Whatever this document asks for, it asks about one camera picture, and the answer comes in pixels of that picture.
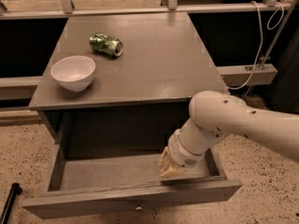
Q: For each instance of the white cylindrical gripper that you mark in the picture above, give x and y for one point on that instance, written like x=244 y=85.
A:
x=181 y=154

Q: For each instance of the grey top drawer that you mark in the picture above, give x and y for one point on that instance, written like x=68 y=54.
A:
x=103 y=163

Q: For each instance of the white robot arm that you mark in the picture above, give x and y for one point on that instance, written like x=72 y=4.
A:
x=212 y=117

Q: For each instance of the grey wooden drawer cabinet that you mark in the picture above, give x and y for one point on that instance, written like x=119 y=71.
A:
x=162 y=110

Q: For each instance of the green crushed soda can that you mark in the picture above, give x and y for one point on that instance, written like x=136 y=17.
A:
x=106 y=44

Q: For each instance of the white bowl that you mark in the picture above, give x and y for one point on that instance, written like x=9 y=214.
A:
x=74 y=73

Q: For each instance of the black pole on floor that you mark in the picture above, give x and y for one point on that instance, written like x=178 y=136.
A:
x=14 y=191

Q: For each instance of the grey metal railing frame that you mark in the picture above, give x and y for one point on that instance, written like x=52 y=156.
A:
x=124 y=10

